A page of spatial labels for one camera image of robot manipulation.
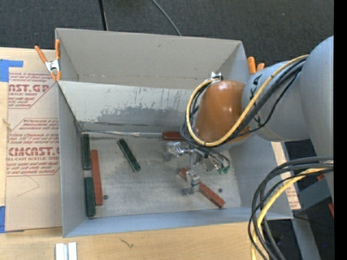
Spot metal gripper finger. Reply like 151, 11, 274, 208
182, 171, 201, 196
163, 141, 182, 162

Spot red-brown flat block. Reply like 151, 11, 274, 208
162, 131, 185, 141
178, 167, 226, 209
90, 149, 104, 206

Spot grey metal bin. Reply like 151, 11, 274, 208
55, 28, 293, 238

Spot dark green flat block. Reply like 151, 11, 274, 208
82, 133, 92, 171
83, 177, 97, 218
117, 138, 142, 173

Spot brown cardboard board red print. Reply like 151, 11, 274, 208
0, 47, 63, 233

